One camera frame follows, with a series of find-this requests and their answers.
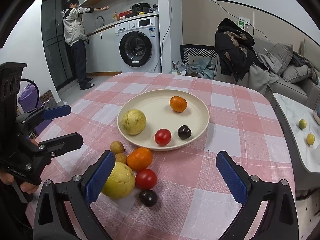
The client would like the smooth yellow guava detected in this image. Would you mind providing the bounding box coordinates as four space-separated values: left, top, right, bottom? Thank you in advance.
101 161 136 199

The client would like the dark plum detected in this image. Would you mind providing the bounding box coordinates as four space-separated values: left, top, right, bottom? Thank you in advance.
177 125 192 140
139 190 158 207

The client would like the red tomato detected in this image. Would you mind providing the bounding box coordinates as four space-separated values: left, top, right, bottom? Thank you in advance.
154 128 172 146
135 168 158 190

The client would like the operator left hand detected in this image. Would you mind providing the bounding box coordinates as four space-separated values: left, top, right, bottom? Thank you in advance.
0 170 39 194

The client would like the purple bag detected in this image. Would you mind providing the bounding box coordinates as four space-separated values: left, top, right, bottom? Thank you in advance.
17 83 52 137

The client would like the brown longan left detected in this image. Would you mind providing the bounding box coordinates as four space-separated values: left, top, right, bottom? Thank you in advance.
110 141 125 154

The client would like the brown longan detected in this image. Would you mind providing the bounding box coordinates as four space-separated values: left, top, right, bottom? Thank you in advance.
110 141 125 154
115 153 127 165

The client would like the brown longan right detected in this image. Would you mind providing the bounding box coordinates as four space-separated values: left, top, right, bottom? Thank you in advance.
115 153 127 165

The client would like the rough yellow guava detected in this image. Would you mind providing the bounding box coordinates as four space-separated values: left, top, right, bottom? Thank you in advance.
121 109 146 135

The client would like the pink checked tablecloth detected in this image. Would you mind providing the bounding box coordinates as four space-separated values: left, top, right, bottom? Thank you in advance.
37 73 295 239

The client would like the yellow lemon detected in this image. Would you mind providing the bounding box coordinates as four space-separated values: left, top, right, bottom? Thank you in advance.
306 133 315 145

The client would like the person in grey jacket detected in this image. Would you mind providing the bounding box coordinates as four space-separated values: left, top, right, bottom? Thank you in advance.
61 0 110 90

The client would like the large orange tangerine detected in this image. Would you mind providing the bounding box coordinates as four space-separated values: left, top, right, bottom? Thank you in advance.
126 147 153 172

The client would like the green lime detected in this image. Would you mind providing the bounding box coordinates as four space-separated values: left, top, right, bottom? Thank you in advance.
298 119 307 129

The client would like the cream round plate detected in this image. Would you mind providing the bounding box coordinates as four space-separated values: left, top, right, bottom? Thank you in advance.
117 89 210 151

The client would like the white marble side table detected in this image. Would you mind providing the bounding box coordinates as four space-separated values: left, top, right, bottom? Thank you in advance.
273 93 319 173

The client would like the white washing machine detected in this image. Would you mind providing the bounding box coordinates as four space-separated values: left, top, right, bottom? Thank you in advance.
115 16 162 73

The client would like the red tomato on plate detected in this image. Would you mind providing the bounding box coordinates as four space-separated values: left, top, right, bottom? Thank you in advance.
154 128 172 146

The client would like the small orange on plate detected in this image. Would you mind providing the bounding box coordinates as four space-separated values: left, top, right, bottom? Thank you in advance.
170 96 187 113

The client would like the dark plum on plate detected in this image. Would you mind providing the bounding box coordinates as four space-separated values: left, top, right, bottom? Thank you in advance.
177 125 192 140

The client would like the black rice cooker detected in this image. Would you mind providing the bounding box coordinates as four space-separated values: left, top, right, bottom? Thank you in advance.
131 3 150 14

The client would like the grey sofa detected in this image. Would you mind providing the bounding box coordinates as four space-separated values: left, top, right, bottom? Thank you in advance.
215 37 320 111

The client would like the black patterned basket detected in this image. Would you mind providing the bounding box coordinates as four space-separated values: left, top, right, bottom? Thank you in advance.
180 44 217 65

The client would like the grey cushion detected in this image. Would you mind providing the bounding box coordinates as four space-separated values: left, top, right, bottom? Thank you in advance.
267 43 293 76

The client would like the black jacket on sofa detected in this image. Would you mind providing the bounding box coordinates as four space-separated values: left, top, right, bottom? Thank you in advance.
215 18 255 81

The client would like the black cable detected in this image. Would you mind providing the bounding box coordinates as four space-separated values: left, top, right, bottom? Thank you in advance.
19 78 42 111

